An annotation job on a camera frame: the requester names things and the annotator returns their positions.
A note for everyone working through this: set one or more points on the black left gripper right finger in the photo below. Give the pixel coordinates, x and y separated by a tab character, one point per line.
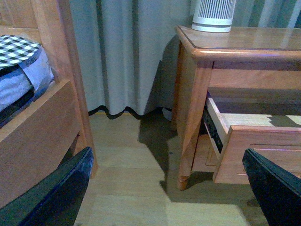
277	191

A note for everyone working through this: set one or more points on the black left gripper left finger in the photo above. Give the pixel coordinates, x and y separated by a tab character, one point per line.
54	201

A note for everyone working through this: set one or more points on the wooden drawer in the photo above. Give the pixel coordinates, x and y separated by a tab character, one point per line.
272	130
206	156

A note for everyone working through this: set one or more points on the wooden nightstand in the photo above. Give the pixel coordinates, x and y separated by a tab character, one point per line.
254	65

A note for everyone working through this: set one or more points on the checkered black white bedding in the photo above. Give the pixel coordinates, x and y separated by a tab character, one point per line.
14	50

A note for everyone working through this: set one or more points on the grey pleated curtain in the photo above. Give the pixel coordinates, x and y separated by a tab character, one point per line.
128	52

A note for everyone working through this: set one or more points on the white ribbed table lamp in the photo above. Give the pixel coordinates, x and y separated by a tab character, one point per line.
213	15

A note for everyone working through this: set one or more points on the wooden bed frame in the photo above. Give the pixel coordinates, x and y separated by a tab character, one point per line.
34	142

